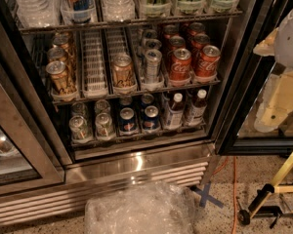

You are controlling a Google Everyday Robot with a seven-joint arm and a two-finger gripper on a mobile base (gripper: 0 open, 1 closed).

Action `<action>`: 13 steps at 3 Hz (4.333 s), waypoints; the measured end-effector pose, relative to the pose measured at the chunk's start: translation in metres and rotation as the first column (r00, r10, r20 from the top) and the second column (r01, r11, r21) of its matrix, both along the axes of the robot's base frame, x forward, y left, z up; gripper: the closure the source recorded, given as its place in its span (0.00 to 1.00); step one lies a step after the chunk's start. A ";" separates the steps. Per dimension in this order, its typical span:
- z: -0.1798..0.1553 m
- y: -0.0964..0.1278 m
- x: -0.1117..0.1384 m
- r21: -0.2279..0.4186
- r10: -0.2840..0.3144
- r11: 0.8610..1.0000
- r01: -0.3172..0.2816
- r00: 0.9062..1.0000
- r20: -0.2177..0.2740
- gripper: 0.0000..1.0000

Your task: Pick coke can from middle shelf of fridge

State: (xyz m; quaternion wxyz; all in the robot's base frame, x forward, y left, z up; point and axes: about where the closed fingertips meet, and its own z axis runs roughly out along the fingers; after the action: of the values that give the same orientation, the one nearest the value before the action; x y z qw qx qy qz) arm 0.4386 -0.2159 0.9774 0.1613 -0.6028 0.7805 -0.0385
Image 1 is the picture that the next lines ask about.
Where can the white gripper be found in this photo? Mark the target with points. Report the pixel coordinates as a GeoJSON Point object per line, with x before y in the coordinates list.
{"type": "Point", "coordinates": [290, 39]}

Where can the coke can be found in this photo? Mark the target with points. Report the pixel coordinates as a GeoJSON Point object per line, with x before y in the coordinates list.
{"type": "Point", "coordinates": [199, 41]}
{"type": "Point", "coordinates": [180, 64]}
{"type": "Point", "coordinates": [206, 66]}
{"type": "Point", "coordinates": [176, 42]}
{"type": "Point", "coordinates": [195, 28]}
{"type": "Point", "coordinates": [170, 30]}

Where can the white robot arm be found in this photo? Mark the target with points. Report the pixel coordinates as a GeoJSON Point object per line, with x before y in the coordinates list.
{"type": "Point", "coordinates": [283, 54]}

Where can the open fridge glass door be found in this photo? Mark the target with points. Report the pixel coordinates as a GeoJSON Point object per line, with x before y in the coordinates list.
{"type": "Point", "coordinates": [249, 76]}

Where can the front silver slim can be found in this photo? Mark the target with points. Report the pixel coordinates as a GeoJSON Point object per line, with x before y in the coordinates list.
{"type": "Point", "coordinates": [153, 59]}

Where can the silver slim can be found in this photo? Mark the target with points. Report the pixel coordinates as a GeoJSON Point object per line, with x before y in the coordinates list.
{"type": "Point", "coordinates": [153, 59]}
{"type": "Point", "coordinates": [149, 34]}
{"type": "Point", "coordinates": [152, 44]}

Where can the front right pepsi can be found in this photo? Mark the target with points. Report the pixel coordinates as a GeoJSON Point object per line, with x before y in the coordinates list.
{"type": "Point", "coordinates": [151, 118]}

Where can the pepsi can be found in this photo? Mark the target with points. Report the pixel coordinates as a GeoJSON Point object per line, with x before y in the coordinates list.
{"type": "Point", "coordinates": [127, 120]}
{"type": "Point", "coordinates": [151, 118]}

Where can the rear silver slim can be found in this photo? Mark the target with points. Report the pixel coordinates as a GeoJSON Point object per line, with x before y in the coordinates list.
{"type": "Point", "coordinates": [149, 34]}

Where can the front left pepsi can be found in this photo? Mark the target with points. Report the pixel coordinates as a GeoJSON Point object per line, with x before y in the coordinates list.
{"type": "Point", "coordinates": [127, 120]}

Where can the lone gold can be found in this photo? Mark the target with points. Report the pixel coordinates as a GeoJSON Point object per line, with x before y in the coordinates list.
{"type": "Point", "coordinates": [122, 71]}

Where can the green-silver can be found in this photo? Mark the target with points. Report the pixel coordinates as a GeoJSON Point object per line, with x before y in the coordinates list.
{"type": "Point", "coordinates": [80, 130]}
{"type": "Point", "coordinates": [104, 127]}

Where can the front left green-silver can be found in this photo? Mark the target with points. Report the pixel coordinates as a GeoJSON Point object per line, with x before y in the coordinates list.
{"type": "Point", "coordinates": [80, 130]}

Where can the red bull can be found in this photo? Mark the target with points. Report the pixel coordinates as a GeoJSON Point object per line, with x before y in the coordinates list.
{"type": "Point", "coordinates": [77, 11]}

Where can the rear gold can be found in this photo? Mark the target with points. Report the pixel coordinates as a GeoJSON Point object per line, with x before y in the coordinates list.
{"type": "Point", "coordinates": [64, 41]}

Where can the front gold can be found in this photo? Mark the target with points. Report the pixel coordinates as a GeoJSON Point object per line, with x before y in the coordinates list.
{"type": "Point", "coordinates": [61, 77]}

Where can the middle gold can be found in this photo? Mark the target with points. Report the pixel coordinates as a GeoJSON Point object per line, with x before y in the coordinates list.
{"type": "Point", "coordinates": [58, 53]}

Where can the steel fridge bottom grille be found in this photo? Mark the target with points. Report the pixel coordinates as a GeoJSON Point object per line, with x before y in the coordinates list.
{"type": "Point", "coordinates": [185, 165]}

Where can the left fridge door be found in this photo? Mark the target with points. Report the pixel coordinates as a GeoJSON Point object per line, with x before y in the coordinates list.
{"type": "Point", "coordinates": [26, 159]}

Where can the right bottled drink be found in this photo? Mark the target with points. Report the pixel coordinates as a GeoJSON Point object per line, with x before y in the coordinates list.
{"type": "Point", "coordinates": [196, 108]}

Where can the bottled drink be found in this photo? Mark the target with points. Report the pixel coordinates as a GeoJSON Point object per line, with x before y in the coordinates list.
{"type": "Point", "coordinates": [196, 108]}
{"type": "Point", "coordinates": [174, 112]}

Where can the left bottled drink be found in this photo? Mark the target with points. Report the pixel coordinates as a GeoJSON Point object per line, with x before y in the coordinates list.
{"type": "Point", "coordinates": [174, 112]}

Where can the yellow stand with clamp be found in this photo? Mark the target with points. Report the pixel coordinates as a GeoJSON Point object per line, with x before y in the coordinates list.
{"type": "Point", "coordinates": [258, 209]}

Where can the blue tape cross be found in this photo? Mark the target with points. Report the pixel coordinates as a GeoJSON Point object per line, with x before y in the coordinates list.
{"type": "Point", "coordinates": [205, 196]}

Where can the clear plastic wrapped bundle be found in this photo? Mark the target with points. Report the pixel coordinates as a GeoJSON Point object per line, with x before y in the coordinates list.
{"type": "Point", "coordinates": [153, 208]}

